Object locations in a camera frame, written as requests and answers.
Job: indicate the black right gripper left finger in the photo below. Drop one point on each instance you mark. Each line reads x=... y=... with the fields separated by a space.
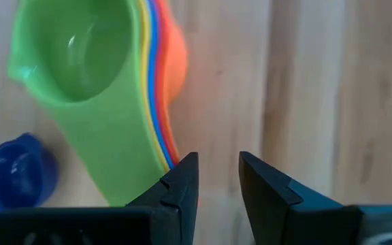
x=182 y=190

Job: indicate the blue plastic measuring cup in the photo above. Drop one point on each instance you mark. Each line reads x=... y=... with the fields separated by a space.
x=152 y=68

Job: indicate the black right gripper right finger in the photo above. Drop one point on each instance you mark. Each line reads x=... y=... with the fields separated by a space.
x=267 y=200

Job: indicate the green plastic measuring cup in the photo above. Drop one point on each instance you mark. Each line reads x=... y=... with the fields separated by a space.
x=90 y=136

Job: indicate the red plastic measuring cup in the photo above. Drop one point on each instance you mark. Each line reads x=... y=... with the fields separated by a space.
x=160 y=85

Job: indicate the purple plastic measuring cup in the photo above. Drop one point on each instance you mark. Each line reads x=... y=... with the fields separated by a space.
x=15 y=173

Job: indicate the yellow plastic measuring cup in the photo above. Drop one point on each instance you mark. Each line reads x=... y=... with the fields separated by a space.
x=144 y=51

